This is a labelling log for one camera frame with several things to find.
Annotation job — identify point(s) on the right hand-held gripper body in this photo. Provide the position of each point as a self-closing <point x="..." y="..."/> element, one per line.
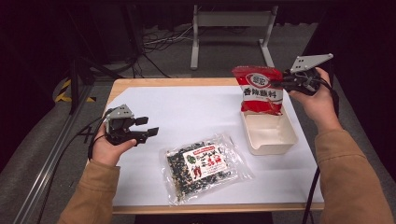
<point x="306" y="81"/>

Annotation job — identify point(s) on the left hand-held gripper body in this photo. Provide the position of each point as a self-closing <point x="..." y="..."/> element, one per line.
<point x="120" y="113"/>

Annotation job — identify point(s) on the red and white seasoning packet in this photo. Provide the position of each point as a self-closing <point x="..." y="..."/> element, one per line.
<point x="260" y="90"/>

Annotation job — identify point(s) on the white divided plastic container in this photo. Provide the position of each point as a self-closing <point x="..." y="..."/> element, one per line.
<point x="269" y="137"/>

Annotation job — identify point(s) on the person's right hand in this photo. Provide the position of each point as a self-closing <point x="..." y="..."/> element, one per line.
<point x="320" y="105"/>

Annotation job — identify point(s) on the person's left hand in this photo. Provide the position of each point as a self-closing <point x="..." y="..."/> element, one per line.
<point x="107" y="152"/>

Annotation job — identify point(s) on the white paper sheet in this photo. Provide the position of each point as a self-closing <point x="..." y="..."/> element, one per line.
<point x="186" y="109"/>

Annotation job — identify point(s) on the yellow black hazard tape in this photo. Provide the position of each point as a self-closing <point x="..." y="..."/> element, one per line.
<point x="62" y="93"/>

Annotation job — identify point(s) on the clear bag of dark spices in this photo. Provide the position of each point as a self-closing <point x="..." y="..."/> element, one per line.
<point x="202" y="166"/>

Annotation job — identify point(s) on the white metal stand frame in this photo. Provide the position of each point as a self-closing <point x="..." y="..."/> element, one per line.
<point x="232" y="18"/>

